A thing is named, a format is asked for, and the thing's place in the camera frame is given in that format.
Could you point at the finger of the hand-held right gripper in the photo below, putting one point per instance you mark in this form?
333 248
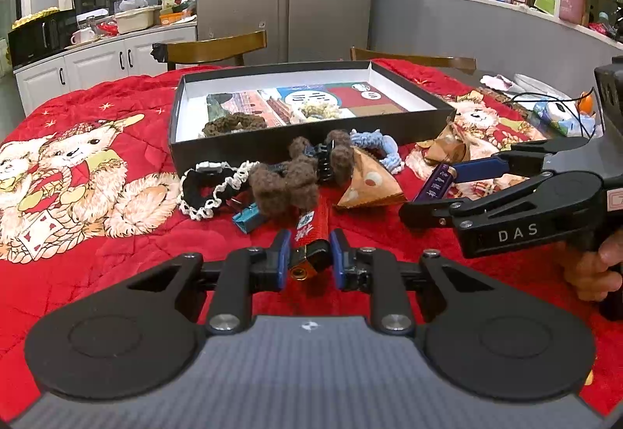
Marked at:
550 193
479 168

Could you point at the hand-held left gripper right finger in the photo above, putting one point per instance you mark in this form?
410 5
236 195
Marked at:
337 258

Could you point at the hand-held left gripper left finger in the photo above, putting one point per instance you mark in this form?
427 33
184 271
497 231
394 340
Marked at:
283 258

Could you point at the red lighter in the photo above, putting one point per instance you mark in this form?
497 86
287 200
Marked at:
311 227

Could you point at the purple rectangular packet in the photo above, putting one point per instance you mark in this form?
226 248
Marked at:
435 185

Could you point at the brown fuzzy bow hair clip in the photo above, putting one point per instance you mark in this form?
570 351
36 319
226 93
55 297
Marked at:
287 185

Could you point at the brown fuzzy hair claw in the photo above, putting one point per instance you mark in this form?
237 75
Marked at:
340 156

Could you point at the black shallow box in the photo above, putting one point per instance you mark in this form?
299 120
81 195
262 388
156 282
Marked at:
253 149

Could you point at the person's right hand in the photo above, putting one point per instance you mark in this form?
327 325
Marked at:
586 275

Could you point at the golden brown fabric bow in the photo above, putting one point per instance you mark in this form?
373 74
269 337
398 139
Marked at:
445 144

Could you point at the small blue packet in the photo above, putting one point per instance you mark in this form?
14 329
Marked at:
247 219

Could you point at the blue white toy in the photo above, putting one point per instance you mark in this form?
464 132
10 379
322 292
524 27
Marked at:
555 115

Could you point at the orange triangular fabric pouch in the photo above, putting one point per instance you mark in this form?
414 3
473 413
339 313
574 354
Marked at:
367 183

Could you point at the white tissue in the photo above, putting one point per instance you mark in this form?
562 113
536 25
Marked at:
496 81

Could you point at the blue knitted scrunchie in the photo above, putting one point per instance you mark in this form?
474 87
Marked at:
377 139

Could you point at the black white-lace scrunchie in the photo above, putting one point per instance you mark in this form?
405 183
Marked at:
202 188

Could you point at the brown knitted scrunchie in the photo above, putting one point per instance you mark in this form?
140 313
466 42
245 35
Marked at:
233 122

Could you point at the cream knitted scrunchie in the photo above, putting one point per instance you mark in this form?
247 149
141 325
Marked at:
316 110

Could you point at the red bear-print blanket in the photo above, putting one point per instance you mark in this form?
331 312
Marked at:
121 254

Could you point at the pink plush bag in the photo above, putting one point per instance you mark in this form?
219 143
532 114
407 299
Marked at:
572 1

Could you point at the wooden chair with black clip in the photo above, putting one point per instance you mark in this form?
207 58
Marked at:
214 49

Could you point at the white kitchen cabinet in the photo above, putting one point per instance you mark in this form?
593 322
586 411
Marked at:
97 64

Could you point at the beige plastic basin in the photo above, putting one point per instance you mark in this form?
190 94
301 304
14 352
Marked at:
136 20

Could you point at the grey plastic bag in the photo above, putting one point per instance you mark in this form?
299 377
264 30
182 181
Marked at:
132 1

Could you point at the white mug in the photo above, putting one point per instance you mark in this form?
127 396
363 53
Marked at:
82 36

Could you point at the black microwave oven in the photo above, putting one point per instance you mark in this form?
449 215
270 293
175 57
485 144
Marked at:
41 39

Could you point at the yellow tray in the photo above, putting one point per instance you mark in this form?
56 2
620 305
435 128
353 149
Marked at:
34 16

